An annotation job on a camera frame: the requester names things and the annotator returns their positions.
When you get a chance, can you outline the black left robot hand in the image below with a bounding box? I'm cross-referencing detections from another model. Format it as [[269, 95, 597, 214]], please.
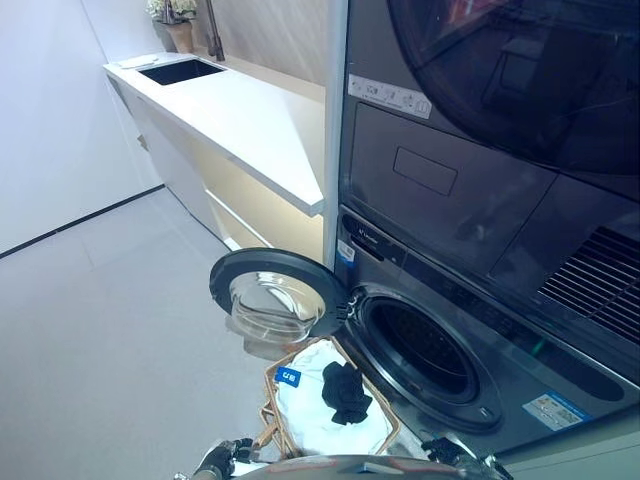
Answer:
[[193, 437, 255, 480]]

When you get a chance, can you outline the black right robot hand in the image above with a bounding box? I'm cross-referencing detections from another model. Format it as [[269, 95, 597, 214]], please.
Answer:
[[420, 436, 473, 465]]

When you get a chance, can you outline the wicker laundry basket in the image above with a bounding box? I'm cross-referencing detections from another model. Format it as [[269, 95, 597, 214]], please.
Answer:
[[256, 335, 402, 459]]

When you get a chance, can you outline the dark grey washing machine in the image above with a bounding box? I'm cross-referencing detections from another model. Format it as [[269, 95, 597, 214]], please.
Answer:
[[333, 203, 640, 459]]

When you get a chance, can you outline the blue label on liner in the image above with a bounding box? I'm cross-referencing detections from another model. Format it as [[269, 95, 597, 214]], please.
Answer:
[[276, 367, 304, 389]]

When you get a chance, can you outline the black garment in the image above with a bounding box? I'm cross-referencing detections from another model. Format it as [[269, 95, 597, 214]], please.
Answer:
[[321, 361, 374, 427]]

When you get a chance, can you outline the blue white energy label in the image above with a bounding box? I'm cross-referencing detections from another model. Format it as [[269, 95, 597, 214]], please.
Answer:
[[521, 390, 594, 428]]

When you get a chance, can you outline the round glass washer door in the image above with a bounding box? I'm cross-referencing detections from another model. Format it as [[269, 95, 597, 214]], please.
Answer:
[[209, 248, 359, 358]]

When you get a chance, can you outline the dryer vent grille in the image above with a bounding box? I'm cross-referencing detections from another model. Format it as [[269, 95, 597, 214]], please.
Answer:
[[538, 226, 640, 347]]

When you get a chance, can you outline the dark grey dryer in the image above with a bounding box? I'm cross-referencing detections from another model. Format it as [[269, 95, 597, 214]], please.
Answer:
[[339, 0, 640, 347]]

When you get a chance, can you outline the white base cabinet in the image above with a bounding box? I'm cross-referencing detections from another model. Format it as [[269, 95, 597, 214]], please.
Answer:
[[106, 74, 326, 252]]

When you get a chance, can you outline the tall white side panel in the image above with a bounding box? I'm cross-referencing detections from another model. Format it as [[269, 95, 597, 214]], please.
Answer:
[[321, 0, 350, 274]]

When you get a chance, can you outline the white countertop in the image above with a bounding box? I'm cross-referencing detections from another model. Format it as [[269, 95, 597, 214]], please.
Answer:
[[103, 55, 327, 218]]

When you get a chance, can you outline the white instruction sticker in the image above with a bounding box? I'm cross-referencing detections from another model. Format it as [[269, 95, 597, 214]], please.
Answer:
[[347, 73, 433, 121]]

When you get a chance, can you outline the black sink basin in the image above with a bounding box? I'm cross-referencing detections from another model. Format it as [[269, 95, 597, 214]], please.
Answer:
[[137, 58, 229, 87]]

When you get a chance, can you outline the beige flower pot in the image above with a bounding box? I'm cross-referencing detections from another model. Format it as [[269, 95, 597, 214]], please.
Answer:
[[164, 20, 195, 54]]

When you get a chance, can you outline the dark metal faucet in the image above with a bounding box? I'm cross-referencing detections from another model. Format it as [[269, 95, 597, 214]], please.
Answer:
[[204, 0, 228, 63]]

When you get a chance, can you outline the white flower bunch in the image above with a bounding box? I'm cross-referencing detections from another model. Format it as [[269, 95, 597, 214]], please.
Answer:
[[145, 0, 199, 25]]

